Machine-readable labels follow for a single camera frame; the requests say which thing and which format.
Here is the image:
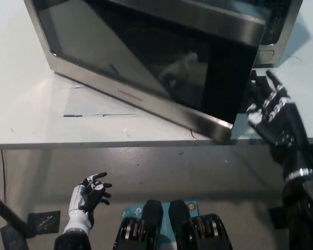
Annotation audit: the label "black ribbed robot body block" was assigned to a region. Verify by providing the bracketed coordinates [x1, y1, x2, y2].
[113, 199, 164, 250]

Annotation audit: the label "black diagonal bar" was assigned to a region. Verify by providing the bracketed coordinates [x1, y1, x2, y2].
[0, 189, 30, 238]

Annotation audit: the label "black robot feet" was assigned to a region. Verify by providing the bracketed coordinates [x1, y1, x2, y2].
[168, 199, 231, 250]

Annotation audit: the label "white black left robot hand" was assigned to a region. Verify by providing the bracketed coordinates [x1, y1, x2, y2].
[63, 171, 113, 234]

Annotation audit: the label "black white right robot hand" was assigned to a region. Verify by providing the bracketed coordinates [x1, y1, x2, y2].
[246, 70, 311, 157]

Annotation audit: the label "thin black cable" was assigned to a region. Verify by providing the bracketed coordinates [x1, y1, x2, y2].
[0, 149, 8, 202]

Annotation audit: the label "stainless steel microwave oven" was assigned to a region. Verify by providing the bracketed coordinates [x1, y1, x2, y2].
[23, 0, 267, 144]

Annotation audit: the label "teal robot body top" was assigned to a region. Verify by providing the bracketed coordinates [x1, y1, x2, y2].
[119, 201, 199, 217]

